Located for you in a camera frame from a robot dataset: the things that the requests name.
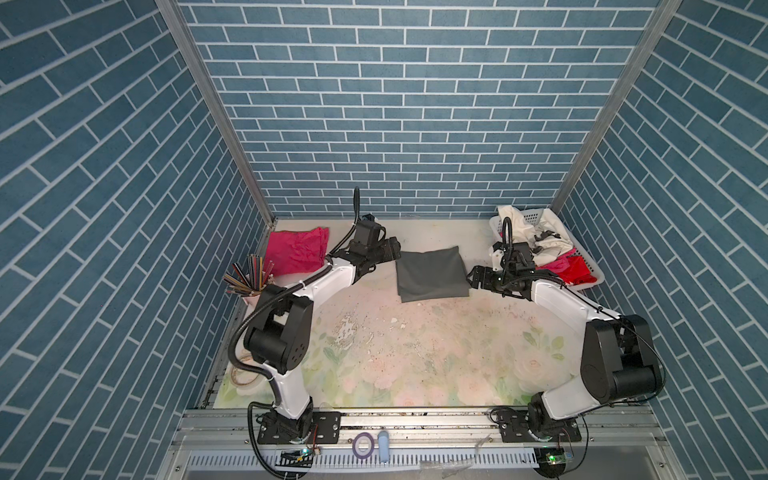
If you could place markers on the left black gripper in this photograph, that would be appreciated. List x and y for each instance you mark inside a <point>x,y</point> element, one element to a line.
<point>386,245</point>

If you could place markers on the magenta garment in basket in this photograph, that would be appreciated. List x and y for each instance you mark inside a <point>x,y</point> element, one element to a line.
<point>558,263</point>

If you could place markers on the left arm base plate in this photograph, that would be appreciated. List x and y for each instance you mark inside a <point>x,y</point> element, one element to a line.
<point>316,428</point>

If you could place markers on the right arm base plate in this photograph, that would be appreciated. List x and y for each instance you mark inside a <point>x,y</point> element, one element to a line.
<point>522,425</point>

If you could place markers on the purple tape roll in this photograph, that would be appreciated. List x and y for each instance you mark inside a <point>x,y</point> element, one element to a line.
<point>363,445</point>

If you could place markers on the pink pencil cup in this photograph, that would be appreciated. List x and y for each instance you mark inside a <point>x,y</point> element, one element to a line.
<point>251,300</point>

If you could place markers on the folded magenta t shirt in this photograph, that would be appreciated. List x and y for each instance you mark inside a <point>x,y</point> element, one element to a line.
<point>294,252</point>

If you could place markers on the light blue small cylinder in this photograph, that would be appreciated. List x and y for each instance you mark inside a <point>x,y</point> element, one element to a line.
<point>383,440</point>

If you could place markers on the left circuit board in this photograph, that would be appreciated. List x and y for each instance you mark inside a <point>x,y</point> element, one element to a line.
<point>302,458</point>

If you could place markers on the grey t shirt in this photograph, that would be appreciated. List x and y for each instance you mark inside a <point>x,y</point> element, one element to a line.
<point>431,275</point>

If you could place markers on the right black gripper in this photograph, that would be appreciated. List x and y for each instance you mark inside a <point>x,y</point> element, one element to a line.
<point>485,282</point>

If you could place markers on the clear tape roll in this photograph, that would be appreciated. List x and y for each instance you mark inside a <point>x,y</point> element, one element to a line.
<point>242,380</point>

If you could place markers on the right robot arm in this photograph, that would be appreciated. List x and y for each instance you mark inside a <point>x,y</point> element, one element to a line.
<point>618,361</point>

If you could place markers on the white t shirt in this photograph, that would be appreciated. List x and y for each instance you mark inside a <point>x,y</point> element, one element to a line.
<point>547,237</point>

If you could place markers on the red t shirt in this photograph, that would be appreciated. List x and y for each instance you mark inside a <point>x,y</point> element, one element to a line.
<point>574,271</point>

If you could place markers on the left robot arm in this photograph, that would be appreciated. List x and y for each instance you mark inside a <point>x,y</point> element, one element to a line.
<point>273,340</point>

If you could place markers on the aluminium front rail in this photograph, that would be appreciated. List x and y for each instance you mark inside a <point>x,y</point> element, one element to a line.
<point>617,443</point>

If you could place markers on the white plastic laundry basket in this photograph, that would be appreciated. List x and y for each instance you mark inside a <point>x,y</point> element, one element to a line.
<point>532,215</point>

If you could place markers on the coloured pencils bundle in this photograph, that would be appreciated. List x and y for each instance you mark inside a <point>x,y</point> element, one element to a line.
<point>251,277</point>

